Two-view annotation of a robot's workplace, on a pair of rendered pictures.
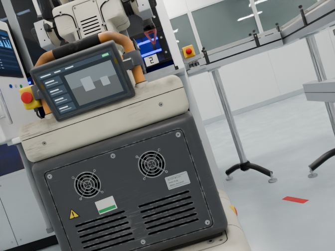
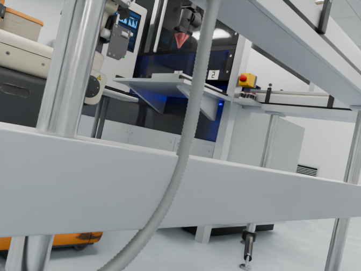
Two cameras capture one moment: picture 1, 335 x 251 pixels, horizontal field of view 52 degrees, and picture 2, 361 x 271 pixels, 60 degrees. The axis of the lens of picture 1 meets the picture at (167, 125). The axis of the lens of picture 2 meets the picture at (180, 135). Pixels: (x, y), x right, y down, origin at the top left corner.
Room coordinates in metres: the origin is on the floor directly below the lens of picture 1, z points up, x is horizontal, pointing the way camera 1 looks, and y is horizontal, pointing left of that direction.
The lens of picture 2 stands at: (0.71, -1.28, 0.58)
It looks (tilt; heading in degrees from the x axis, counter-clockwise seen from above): 1 degrees up; 42
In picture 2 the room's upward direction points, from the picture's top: 12 degrees clockwise
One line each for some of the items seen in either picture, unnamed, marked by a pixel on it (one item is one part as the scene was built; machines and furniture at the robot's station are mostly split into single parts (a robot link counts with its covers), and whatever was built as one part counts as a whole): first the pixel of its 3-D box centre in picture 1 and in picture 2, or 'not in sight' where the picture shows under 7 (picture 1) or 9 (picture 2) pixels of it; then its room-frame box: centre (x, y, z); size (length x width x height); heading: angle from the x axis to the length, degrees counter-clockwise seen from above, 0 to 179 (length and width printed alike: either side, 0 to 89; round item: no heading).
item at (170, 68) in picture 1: (154, 76); (187, 84); (2.07, -0.02, 0.90); 0.34 x 0.26 x 0.04; 176
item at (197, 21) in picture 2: not in sight; (192, 13); (1.92, -0.07, 1.26); 0.11 x 0.09 x 0.12; 179
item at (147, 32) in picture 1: (151, 36); (182, 40); (1.90, -0.08, 1.10); 0.07 x 0.07 x 0.09; 86
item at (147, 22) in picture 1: (147, 23); (183, 26); (1.88, -0.07, 1.17); 0.10 x 0.07 x 0.07; 176
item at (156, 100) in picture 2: not in sight; (145, 99); (2.14, 0.39, 0.79); 0.34 x 0.03 x 0.13; 176
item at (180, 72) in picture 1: (130, 89); (172, 90); (2.13, 0.14, 0.87); 0.70 x 0.48 x 0.02; 86
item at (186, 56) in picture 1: (188, 52); (247, 80); (2.28, -0.29, 0.99); 0.08 x 0.07 x 0.07; 176
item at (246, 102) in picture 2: (196, 69); (249, 103); (2.32, -0.31, 0.87); 0.14 x 0.13 x 0.02; 176
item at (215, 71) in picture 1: (230, 120); (261, 177); (2.41, -0.44, 0.46); 0.09 x 0.09 x 0.77; 86
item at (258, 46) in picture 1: (230, 51); (302, 101); (2.40, -0.58, 0.92); 0.69 x 0.15 x 0.16; 86
